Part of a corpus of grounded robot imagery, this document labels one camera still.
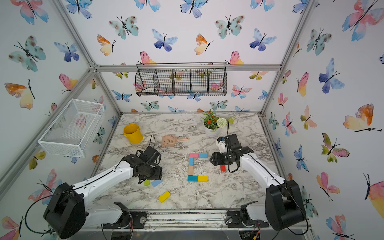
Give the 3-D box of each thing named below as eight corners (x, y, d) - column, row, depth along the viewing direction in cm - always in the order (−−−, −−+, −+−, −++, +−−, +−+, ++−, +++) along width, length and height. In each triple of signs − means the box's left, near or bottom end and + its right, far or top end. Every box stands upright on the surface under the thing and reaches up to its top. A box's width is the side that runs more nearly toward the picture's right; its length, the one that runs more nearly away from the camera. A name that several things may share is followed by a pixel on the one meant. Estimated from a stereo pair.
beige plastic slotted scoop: (161, 147, 103) (160, 145, 101) (163, 136, 109) (162, 134, 107) (188, 147, 103) (188, 145, 101) (189, 136, 109) (189, 134, 107)
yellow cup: (127, 144, 105) (121, 134, 96) (131, 133, 111) (125, 123, 102) (141, 144, 105) (136, 134, 96) (144, 133, 111) (139, 123, 102)
